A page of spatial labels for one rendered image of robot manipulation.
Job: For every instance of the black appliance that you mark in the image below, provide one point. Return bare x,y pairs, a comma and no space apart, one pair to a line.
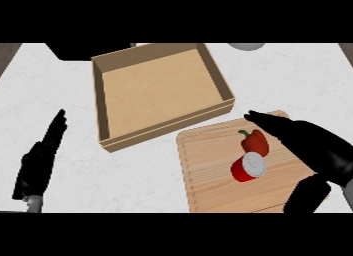
81,50

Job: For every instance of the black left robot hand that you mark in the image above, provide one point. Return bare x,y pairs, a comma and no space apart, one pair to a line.
39,160

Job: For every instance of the pale wooden cutting board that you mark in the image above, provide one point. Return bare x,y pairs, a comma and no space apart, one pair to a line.
218,180

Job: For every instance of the brown cardboard box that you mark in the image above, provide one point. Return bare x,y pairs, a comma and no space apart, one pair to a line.
159,93

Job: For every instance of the red bell pepper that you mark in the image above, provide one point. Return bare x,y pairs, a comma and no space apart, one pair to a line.
255,142

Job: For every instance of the grey round object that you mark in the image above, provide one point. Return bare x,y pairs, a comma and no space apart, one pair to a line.
246,46

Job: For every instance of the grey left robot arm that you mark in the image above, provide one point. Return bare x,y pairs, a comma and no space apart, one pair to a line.
29,205

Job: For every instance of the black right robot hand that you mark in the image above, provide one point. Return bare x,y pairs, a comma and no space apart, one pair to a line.
312,146

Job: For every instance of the red can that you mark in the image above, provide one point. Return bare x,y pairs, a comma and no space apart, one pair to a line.
247,166

